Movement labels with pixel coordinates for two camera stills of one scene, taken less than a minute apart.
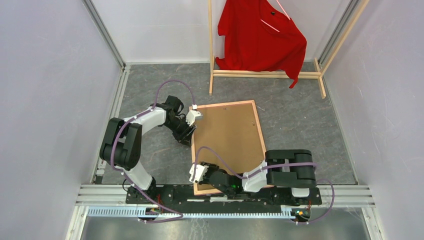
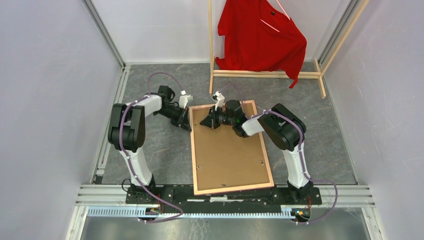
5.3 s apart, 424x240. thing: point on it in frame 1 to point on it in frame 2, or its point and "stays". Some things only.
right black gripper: x=211 y=166 to x=210 y=121
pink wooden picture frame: x=197 y=192 stays
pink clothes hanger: x=284 y=11 stays
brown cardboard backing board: x=231 y=131 stays
